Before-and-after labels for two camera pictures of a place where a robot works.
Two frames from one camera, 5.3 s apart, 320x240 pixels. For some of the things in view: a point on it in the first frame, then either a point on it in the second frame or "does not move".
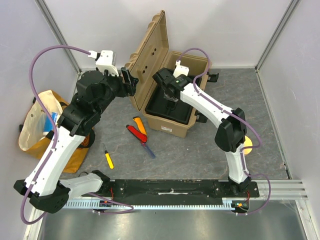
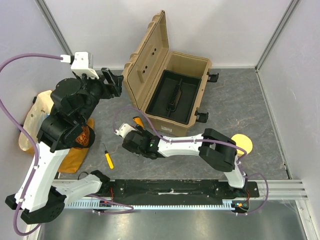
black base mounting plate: [174, 189] does not move
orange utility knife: [140, 125] does not move
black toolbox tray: [181, 111] does not move
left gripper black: [128, 88] to [111, 90]
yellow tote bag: [32, 137] does not move
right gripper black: [169, 94] to [129, 143]
